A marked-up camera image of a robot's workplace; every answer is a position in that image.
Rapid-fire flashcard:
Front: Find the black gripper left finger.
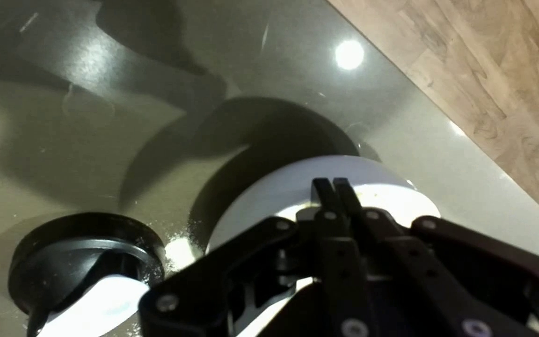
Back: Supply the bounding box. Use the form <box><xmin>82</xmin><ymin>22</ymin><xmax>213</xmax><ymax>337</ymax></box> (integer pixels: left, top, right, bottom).
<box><xmin>136</xmin><ymin>176</ymin><xmax>378</xmax><ymax>337</ymax></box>

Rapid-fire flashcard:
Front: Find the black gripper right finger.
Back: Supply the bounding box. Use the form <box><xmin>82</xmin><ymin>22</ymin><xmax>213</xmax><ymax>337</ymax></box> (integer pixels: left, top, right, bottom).
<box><xmin>333</xmin><ymin>176</ymin><xmax>539</xmax><ymax>337</ymax></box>

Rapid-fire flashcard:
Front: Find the black lid with white flap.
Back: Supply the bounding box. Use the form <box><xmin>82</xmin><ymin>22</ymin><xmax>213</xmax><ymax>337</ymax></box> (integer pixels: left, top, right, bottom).
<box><xmin>5</xmin><ymin>211</ymin><xmax>166</xmax><ymax>337</ymax></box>

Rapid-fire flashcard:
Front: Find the white ceramic bowl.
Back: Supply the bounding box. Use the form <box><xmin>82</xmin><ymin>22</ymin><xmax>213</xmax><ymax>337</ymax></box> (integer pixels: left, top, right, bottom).
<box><xmin>204</xmin><ymin>153</ymin><xmax>443</xmax><ymax>264</ymax></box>

